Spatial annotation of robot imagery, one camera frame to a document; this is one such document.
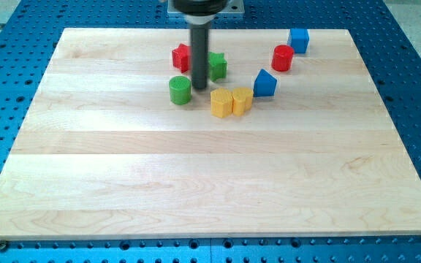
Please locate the yellow hexagon block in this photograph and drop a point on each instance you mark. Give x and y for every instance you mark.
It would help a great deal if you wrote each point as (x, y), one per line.
(221, 102)

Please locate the green cylinder block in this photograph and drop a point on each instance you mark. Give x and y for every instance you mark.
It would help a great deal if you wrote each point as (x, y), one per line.
(180, 90)

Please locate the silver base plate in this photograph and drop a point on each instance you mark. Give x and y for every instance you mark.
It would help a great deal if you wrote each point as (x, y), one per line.
(234, 8)

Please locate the light wooden board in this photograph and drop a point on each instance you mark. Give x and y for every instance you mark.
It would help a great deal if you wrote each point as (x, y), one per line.
(104, 154)

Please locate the red cylinder block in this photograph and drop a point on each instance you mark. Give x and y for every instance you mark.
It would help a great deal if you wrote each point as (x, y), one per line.
(282, 58)

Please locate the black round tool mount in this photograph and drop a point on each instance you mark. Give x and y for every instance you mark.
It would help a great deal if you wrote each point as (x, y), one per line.
(199, 7)

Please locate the blue cube block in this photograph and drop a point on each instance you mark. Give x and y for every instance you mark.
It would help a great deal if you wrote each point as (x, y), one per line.
(298, 39)

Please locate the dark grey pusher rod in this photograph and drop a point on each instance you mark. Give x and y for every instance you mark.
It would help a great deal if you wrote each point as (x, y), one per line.
(199, 27)

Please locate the green star block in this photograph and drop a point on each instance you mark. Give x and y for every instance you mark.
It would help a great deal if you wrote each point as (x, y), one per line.
(217, 66)

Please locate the red star block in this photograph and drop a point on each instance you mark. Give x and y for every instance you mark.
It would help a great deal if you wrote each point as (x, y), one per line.
(181, 57)

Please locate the blue pentagon block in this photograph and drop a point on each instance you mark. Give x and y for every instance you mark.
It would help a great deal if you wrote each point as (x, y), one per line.
(264, 84)

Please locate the blue perforated metal table plate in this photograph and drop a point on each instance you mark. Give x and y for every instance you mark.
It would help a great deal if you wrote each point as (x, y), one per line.
(29, 36)

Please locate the yellow heart block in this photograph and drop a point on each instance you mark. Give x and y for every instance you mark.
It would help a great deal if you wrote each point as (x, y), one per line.
(242, 100)

